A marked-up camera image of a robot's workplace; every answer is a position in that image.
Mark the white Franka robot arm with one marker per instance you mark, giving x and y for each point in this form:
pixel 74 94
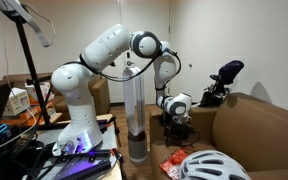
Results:
pixel 84 83

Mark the white bicycle helmet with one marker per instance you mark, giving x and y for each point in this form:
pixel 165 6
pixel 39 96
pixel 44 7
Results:
pixel 210 166

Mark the small white cardboard box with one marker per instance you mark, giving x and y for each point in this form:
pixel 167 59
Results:
pixel 16 101

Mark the black camera tripod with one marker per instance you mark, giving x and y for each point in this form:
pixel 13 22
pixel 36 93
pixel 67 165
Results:
pixel 34 73

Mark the robot mounting table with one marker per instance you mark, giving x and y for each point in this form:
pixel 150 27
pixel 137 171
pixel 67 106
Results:
pixel 107 133

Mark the silver golf club heads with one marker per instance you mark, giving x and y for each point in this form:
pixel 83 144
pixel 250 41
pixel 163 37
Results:
pixel 214 78

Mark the white printed box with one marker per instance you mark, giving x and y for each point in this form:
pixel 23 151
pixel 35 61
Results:
pixel 40 91

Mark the black golf bag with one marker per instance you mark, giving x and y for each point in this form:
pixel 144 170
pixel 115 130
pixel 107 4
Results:
pixel 214 95

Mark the brown cardboard box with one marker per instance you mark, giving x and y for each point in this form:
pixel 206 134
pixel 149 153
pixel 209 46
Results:
pixel 100 95

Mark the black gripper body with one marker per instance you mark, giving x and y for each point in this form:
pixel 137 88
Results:
pixel 179 129

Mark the white door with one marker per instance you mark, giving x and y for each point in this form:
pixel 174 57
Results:
pixel 144 40

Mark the brown armchair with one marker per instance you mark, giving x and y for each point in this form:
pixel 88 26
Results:
pixel 257 133

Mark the orange snack bag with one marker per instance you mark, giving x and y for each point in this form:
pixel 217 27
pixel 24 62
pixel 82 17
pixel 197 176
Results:
pixel 172 163

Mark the navy golf club head cover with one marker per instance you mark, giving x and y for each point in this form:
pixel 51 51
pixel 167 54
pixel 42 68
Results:
pixel 231 70

